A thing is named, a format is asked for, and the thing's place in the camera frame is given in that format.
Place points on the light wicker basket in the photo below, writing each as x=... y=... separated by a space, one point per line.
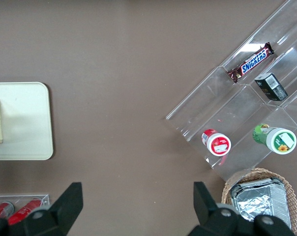
x=289 y=189

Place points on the green yogurt cup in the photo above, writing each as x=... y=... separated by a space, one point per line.
x=281 y=140

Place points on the aluminium foil container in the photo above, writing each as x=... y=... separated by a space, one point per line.
x=259 y=199

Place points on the red yogurt cup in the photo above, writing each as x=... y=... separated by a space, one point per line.
x=218 y=145

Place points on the clear acrylic bottle rack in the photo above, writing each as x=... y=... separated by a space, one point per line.
x=44 y=197

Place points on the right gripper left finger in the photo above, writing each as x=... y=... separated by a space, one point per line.
x=55 y=216

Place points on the cream plastic tray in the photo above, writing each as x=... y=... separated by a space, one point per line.
x=25 y=123

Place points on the clear acrylic stepped shelf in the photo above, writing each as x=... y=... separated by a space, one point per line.
x=237 y=110

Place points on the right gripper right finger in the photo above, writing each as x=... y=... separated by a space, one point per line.
x=212 y=221

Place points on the small black carton box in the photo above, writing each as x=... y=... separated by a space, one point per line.
x=271 y=87

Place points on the snickers chocolate bar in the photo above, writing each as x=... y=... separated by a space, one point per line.
x=253 y=61

